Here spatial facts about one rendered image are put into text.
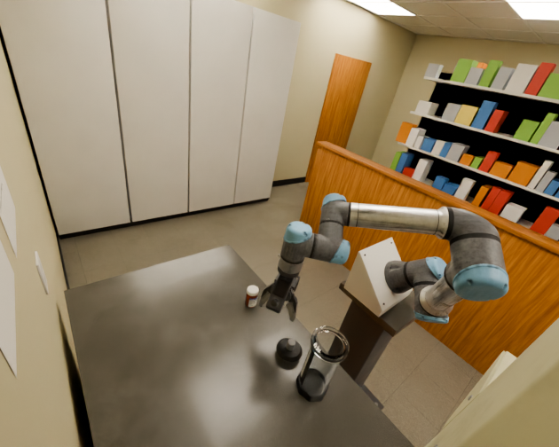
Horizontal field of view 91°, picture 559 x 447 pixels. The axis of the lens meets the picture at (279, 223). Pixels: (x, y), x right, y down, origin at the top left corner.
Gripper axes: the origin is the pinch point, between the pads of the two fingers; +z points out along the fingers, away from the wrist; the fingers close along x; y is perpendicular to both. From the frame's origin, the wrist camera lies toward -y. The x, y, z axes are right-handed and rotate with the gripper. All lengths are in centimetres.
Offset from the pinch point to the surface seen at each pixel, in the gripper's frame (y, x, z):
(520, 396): -46, -29, -57
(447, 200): 162, -74, -7
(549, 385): -47, -29, -60
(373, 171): 197, -16, -2
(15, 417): -59, 13, -37
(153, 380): -31.1, 24.6, 12.2
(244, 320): 1.4, 11.5, 12.3
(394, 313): 39, -44, 12
